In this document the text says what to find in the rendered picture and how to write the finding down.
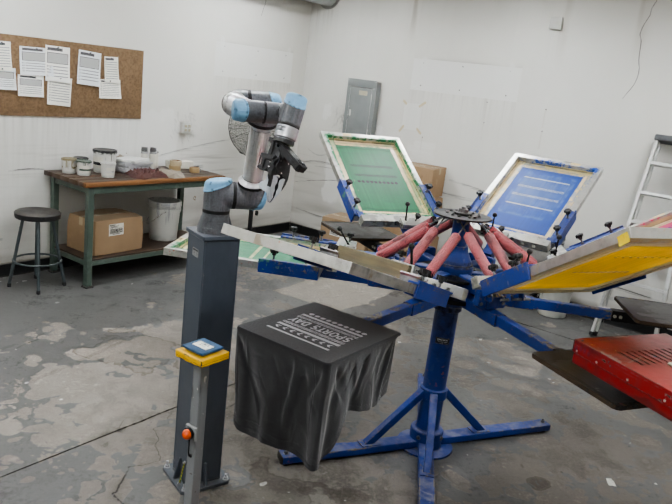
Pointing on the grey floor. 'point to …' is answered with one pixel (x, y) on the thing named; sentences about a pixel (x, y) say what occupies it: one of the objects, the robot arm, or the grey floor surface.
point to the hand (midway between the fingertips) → (271, 199)
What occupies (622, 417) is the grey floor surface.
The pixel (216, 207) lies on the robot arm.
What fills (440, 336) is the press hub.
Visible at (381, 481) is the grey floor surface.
